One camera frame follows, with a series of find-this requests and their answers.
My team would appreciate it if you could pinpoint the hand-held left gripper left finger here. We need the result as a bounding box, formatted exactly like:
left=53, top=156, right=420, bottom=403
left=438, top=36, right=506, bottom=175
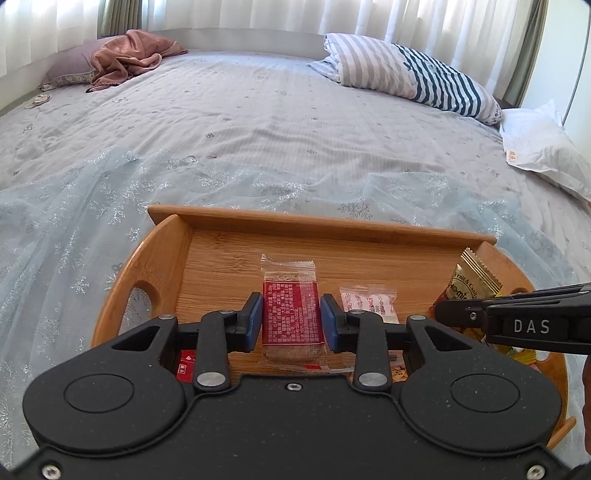
left=111, top=292, right=265, bottom=394

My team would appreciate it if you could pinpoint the striped pillow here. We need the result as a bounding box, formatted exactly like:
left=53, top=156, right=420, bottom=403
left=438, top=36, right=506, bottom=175
left=307, top=33, right=503, bottom=125

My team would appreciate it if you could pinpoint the small red packet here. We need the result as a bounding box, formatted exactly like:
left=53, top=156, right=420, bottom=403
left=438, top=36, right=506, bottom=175
left=177, top=350, right=198, bottom=385

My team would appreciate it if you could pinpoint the red cracker packet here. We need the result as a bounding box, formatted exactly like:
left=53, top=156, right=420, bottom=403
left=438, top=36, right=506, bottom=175
left=259, top=253, right=332, bottom=372

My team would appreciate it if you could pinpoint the yellow snack packet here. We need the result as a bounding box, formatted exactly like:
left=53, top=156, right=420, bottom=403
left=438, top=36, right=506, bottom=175
left=508, top=347, right=550, bottom=370

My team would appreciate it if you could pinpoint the green curtain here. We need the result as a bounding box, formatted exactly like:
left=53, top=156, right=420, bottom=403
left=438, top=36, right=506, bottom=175
left=510, top=0, right=548, bottom=106
left=95, top=0, right=122, bottom=38

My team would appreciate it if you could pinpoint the white pillow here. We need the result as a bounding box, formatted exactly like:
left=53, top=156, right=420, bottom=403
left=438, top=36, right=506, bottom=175
left=500, top=99, right=591, bottom=204

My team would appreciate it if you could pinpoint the pink crumpled cloth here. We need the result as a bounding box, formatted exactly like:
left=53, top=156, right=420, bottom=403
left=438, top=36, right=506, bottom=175
left=85, top=30, right=188, bottom=94

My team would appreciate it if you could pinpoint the gold snack packet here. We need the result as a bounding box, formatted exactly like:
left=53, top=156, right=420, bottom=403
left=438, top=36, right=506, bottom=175
left=434, top=248, right=505, bottom=342

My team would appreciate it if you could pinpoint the purple pillow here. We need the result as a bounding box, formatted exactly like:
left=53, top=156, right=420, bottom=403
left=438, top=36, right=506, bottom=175
left=37, top=38, right=114, bottom=92

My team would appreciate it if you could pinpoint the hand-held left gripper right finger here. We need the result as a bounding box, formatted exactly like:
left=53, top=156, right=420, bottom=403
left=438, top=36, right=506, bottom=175
left=320, top=294, right=481, bottom=393

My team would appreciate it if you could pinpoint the wooden tray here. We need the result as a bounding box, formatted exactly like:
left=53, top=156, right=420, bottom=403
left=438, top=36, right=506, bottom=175
left=90, top=205, right=577, bottom=457

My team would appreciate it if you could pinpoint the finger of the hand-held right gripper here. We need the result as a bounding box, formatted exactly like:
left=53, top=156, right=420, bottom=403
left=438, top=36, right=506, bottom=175
left=501, top=284, right=591, bottom=302
left=434, top=299, right=490, bottom=330

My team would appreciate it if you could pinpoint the white red-printed snack packet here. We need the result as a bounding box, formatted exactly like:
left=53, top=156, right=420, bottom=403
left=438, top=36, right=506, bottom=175
left=339, top=286, right=399, bottom=325

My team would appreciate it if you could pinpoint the light blue tulle cloth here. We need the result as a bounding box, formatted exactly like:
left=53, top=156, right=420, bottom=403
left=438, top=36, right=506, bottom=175
left=0, top=145, right=591, bottom=462

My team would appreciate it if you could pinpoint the white sheer curtain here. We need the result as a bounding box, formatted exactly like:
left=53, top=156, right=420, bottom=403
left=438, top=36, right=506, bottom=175
left=0, top=0, right=541, bottom=77

